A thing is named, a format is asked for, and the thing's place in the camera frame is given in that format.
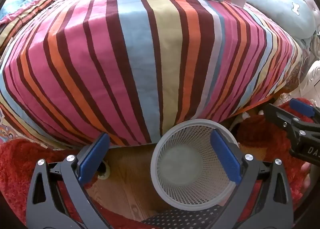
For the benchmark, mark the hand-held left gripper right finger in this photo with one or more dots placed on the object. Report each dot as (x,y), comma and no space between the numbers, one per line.
(225,155)

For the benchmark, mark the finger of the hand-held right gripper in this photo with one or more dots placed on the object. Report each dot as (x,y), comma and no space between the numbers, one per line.
(301,106)
(277,116)

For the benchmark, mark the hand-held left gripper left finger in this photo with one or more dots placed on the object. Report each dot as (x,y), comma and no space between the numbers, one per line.
(93,155)

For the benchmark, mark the grey mesh wastebasket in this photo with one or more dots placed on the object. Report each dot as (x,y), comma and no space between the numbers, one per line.
(190,201)

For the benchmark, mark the person's right hand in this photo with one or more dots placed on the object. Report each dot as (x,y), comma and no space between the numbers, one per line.
(306,174)

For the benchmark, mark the bed leg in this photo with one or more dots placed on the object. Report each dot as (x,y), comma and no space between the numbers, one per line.
(103,171)

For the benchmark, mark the white ornate nightstand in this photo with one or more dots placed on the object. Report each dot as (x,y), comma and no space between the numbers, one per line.
(315,76)

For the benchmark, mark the red shaggy rug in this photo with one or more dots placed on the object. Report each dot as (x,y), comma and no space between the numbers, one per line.
(15,169)

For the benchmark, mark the dark star-patterned cloth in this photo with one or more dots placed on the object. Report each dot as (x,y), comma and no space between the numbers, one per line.
(175,219)

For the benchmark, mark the patterned bed sheet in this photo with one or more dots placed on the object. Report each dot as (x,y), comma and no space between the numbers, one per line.
(6,129)

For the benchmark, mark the light blue long pillow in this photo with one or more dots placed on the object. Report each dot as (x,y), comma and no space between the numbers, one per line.
(287,11)

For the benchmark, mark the striped colourful blanket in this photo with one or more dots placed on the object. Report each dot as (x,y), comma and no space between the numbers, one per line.
(150,69)

